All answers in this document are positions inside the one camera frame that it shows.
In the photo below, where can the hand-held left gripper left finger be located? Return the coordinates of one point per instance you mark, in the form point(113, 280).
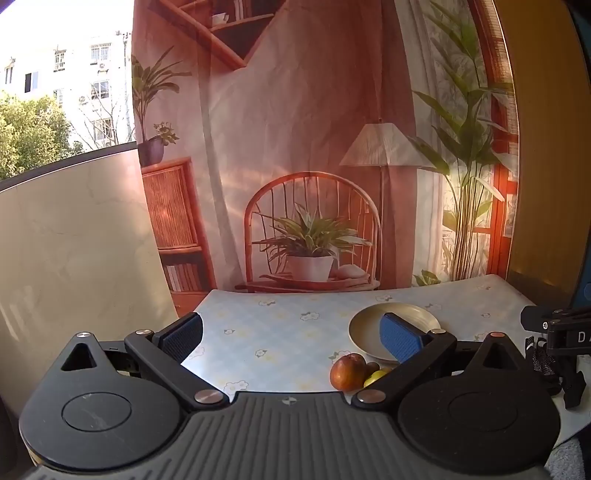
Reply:
point(182, 339)

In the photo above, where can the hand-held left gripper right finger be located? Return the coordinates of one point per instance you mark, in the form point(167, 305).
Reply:
point(401, 341)

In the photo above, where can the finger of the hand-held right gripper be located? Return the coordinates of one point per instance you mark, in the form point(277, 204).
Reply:
point(538, 318)

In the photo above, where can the cream round plate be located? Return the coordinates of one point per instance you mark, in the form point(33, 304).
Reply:
point(367, 330)

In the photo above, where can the large red apple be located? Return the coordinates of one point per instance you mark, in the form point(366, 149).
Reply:
point(348, 373)

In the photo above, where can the brown longan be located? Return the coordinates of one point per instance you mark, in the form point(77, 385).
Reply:
point(372, 368)

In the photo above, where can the yellow green round fruit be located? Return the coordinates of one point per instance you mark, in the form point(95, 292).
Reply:
point(373, 379)

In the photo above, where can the floral checked tablecloth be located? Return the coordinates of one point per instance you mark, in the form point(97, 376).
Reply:
point(277, 332)

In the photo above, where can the grey fluffy blanket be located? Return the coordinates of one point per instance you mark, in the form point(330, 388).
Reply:
point(572, 461)

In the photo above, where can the dark blue panel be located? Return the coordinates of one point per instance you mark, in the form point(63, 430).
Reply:
point(582, 184)

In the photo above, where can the yellow wooden board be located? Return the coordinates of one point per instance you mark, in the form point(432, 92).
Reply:
point(540, 161)

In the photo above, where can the printed backdrop cloth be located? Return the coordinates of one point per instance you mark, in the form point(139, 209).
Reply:
point(300, 115)

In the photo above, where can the green trees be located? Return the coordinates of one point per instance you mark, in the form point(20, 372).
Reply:
point(32, 134)

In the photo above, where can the white apartment building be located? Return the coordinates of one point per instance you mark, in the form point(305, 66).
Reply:
point(92, 78)

